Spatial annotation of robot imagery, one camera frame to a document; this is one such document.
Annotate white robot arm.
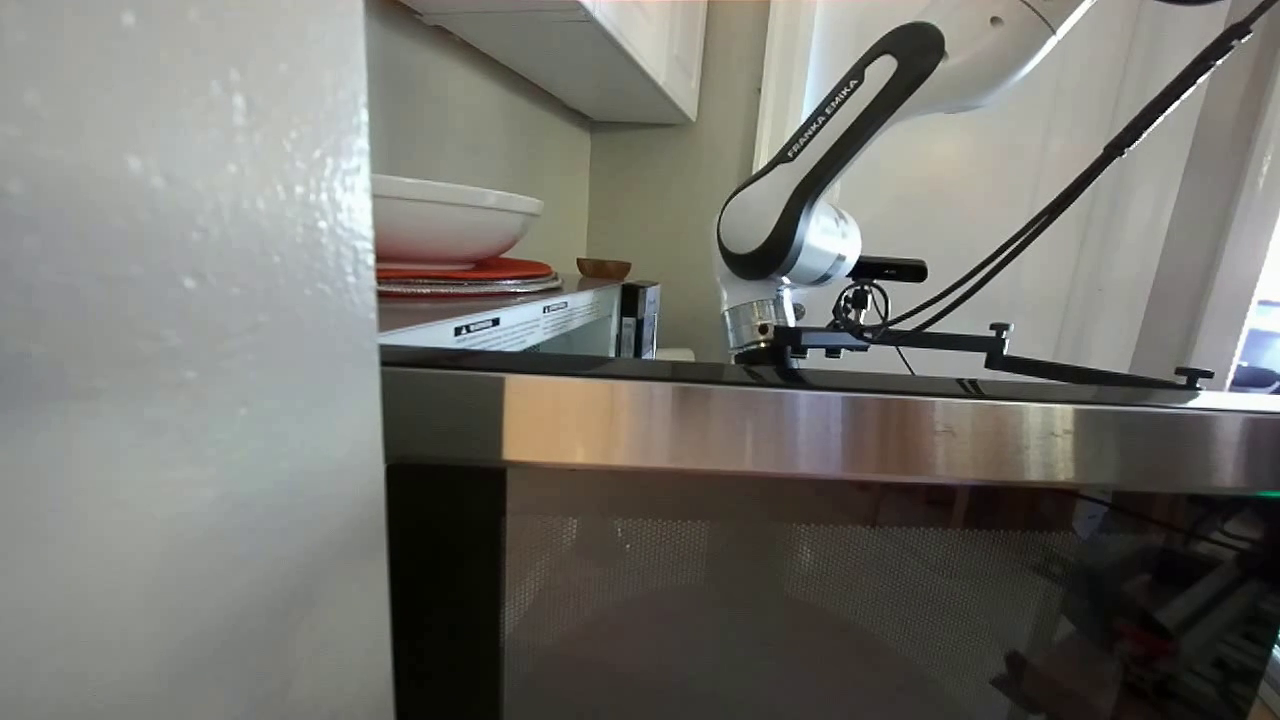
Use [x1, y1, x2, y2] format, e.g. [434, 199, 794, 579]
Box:
[717, 0, 1092, 351]

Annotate white microwave oven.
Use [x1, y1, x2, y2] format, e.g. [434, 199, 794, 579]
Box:
[382, 282, 659, 355]

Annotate small wooden bowl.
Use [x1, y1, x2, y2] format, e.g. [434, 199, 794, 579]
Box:
[578, 258, 633, 286]

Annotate stainless steel oven front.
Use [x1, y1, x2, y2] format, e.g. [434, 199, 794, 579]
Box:
[382, 349, 1280, 720]

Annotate red plate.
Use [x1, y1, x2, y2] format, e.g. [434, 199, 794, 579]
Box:
[375, 258, 555, 286]

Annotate white ceramic bowl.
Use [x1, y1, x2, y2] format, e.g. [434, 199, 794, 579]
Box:
[371, 178, 546, 263]

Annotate white fridge side panel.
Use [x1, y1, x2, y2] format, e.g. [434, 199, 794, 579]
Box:
[0, 0, 391, 720]

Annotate black stereo camera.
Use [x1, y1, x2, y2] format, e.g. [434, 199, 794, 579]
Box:
[850, 258, 929, 286]

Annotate white wall cabinet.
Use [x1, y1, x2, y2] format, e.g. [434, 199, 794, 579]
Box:
[406, 0, 709, 125]

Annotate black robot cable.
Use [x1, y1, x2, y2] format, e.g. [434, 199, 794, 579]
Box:
[831, 0, 1280, 336]

